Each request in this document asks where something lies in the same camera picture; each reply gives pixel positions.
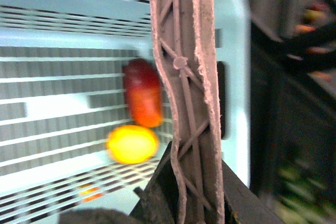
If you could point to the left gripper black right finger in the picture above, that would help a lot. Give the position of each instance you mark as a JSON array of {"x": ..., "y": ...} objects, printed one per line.
[{"x": 241, "y": 205}]

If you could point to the yellow lemon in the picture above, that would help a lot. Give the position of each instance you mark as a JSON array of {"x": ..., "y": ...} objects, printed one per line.
[{"x": 132, "y": 144}]

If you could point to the light blue plastic basket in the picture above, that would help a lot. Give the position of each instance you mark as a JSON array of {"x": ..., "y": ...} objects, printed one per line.
[{"x": 62, "y": 94}]

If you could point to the red mango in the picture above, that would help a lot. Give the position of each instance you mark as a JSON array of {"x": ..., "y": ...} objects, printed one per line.
[{"x": 143, "y": 93}]

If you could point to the brown basket handle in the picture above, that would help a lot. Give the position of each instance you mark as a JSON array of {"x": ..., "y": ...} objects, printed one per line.
[{"x": 183, "y": 39}]

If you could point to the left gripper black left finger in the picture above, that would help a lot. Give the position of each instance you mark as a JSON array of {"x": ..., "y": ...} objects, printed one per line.
[{"x": 158, "y": 202}]

